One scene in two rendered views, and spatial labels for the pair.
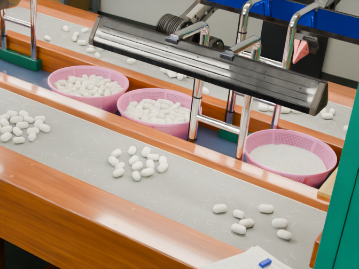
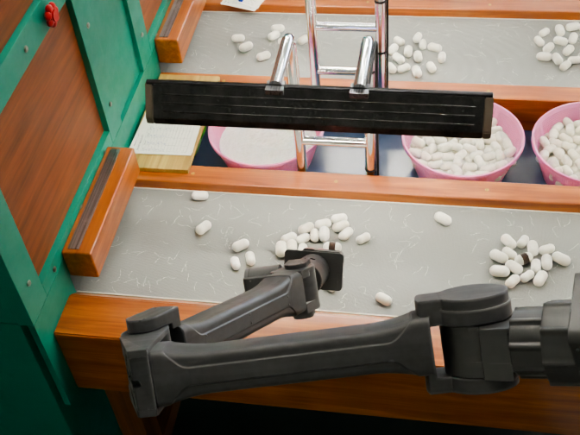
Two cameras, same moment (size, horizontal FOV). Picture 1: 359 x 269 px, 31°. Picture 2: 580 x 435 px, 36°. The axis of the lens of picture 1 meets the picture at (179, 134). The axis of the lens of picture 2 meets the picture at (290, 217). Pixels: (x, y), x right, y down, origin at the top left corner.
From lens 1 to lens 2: 3.26 m
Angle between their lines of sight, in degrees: 105
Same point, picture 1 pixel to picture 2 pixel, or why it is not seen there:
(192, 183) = (346, 60)
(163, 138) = (411, 85)
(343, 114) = (217, 274)
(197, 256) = not seen: outside the picture
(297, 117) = (284, 229)
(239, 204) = not seen: hidden behind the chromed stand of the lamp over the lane
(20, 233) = not seen: hidden behind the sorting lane
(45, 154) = (504, 34)
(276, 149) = (287, 153)
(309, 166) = (240, 138)
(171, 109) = (455, 159)
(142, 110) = (489, 148)
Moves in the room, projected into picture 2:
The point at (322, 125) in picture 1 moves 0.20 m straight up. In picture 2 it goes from (242, 226) to (231, 155)
